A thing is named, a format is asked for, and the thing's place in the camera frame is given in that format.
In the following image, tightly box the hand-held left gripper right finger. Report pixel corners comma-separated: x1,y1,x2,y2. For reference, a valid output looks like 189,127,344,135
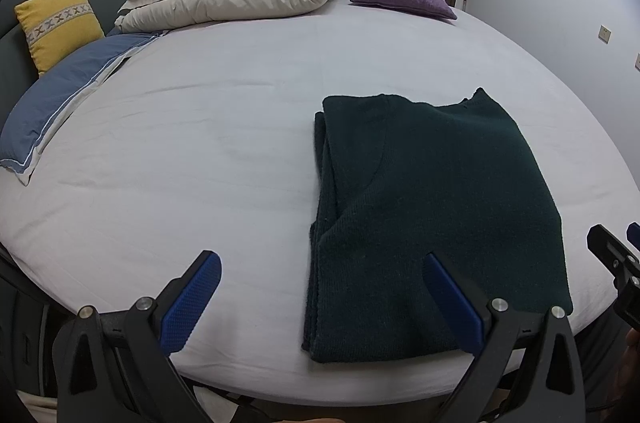
422,252,586,423

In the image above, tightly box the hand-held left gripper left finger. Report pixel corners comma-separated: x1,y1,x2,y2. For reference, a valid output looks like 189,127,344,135
52,249,223,423

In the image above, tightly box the dark green knit sweater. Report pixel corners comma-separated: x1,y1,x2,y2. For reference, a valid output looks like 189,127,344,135
301,88,574,364

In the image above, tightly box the bed with white sheet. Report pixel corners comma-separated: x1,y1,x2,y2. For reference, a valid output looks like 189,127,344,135
0,0,640,406

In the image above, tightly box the dark bed base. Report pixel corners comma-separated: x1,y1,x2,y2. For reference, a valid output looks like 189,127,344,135
0,243,66,404

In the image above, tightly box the blue pillow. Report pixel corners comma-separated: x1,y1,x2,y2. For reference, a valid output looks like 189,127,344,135
0,30,168,187

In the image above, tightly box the yellow embroidered pillow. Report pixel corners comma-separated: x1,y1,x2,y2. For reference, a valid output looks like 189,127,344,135
14,0,106,78

